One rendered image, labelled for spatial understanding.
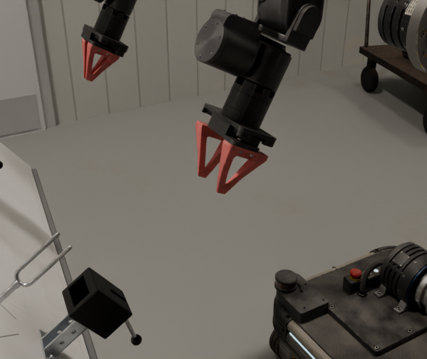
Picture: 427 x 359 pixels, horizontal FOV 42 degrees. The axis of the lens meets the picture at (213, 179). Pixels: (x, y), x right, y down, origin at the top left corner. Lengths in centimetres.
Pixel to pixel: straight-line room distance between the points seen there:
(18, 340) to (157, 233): 188
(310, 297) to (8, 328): 122
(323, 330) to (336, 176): 142
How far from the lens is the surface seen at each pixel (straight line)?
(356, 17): 471
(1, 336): 65
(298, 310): 171
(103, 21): 118
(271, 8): 75
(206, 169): 81
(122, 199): 277
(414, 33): 122
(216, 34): 70
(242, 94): 74
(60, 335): 68
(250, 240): 246
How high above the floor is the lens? 142
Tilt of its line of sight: 29 degrees down
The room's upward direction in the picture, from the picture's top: straight up
